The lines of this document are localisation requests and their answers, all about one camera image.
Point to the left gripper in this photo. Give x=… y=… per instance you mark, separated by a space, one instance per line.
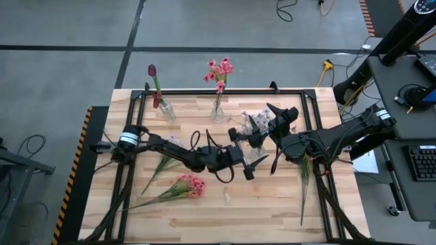
x=238 y=156

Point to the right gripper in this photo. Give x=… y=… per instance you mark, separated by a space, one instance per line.
x=279 y=124

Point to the white artificial flower bunch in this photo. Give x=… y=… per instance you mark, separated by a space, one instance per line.
x=264 y=117
x=163 y=163
x=243 y=124

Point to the tall conical glass vase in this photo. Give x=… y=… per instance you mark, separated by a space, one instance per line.
x=217 y=115

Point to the pink artificial flower bunch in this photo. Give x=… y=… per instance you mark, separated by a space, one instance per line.
x=219 y=69
x=192 y=185
x=304 y=170

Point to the dark red artificial tulip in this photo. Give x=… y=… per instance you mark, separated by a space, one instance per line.
x=152 y=70
x=156 y=98

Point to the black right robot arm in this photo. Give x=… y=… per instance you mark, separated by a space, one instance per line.
x=340 y=136

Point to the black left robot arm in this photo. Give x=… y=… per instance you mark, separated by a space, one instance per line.
x=170 y=149

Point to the diamond-cut glass vase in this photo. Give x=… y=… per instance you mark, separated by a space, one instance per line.
x=168 y=113

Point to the fallen pale petal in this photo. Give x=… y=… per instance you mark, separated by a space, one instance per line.
x=226 y=197

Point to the yellow power plug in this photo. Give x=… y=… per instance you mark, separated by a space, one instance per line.
x=327 y=64

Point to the white paper sheet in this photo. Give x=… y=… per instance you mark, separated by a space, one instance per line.
x=368 y=165

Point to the small white adapter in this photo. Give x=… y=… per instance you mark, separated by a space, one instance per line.
x=366 y=46

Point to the orange-striped black floor mat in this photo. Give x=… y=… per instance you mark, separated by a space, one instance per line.
x=369 y=17

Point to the black caster wheel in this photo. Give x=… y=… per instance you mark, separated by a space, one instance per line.
x=393 y=211

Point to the black tower fan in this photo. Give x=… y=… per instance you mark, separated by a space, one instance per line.
x=402 y=30

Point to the black keyboard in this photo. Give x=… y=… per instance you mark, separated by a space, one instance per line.
x=424 y=163

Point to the grey desk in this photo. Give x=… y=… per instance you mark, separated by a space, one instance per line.
x=419 y=197

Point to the hazard-striped black platform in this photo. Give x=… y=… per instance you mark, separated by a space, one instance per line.
x=75 y=211

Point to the grey metal cart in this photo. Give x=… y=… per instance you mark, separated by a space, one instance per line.
x=20 y=163

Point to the black frame clamp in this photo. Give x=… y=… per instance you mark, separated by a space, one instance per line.
x=146 y=87
x=274 y=85

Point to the black aluminium table frame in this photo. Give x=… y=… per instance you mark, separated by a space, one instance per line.
x=190 y=92

